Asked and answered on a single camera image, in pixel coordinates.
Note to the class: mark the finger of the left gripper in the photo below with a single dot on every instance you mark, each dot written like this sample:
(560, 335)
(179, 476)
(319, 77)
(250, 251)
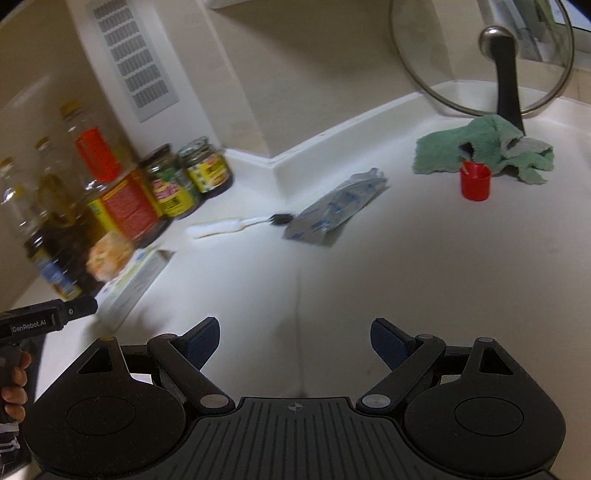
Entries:
(77, 308)

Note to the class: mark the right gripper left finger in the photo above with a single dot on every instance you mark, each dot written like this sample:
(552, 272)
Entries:
(181, 359)

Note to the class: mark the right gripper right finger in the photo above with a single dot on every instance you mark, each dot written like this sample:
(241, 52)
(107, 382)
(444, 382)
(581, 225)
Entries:
(412, 361)

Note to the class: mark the white green medicine box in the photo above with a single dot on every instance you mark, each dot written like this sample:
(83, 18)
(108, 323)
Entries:
(119, 296)

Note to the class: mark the white toothbrush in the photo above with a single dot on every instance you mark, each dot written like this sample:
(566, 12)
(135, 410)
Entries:
(226, 226)

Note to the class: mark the red bottle cap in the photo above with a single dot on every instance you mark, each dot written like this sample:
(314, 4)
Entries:
(475, 181)

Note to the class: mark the person left hand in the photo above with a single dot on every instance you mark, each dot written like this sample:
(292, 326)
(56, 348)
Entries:
(13, 393)

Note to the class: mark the blue label oil bottle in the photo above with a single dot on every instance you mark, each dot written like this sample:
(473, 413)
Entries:
(30, 224)

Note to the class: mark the orange crumpled snack bag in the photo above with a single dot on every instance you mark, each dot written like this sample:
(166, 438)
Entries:
(109, 256)

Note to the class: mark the yellow cap oil bottle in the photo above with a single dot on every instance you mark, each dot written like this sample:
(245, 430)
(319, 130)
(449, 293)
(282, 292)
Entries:
(61, 191)

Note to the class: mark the large pickle jar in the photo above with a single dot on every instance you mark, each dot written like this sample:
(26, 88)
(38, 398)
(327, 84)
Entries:
(171, 187)

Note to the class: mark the silver foil pouch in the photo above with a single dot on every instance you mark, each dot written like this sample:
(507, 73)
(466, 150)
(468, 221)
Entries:
(335, 208)

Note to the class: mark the small pickle jar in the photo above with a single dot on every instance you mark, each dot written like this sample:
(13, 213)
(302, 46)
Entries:
(206, 167)

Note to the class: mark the green dish cloth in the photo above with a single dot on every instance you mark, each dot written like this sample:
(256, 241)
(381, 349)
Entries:
(490, 140)

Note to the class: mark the glass pot lid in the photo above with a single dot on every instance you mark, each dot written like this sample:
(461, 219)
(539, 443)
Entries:
(512, 58)

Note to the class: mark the red handle oil bottle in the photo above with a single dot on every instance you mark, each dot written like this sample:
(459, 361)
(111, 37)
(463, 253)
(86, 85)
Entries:
(120, 197)

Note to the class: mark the white wall vent grille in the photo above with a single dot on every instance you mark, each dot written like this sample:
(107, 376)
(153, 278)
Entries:
(133, 57)

